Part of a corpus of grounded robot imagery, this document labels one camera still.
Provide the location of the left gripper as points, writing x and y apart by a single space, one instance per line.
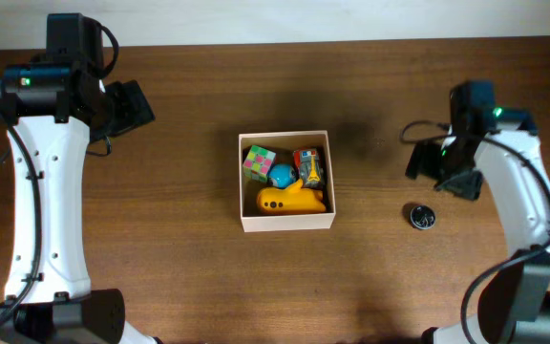
129 107

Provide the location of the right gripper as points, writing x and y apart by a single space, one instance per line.
428 163

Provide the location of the black round cap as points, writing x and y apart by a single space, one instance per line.
422 217

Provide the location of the red grey toy truck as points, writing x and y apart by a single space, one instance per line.
308 165

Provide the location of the orange toy animal figure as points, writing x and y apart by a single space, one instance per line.
292 200

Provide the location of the blue ball with eyes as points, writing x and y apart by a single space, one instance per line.
282 175

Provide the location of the multicoloured puzzle cube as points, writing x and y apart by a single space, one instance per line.
258 163

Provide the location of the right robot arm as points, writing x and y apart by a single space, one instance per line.
500 146

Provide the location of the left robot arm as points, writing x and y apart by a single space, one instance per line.
54 108

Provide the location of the open beige cardboard box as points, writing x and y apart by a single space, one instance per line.
283 144

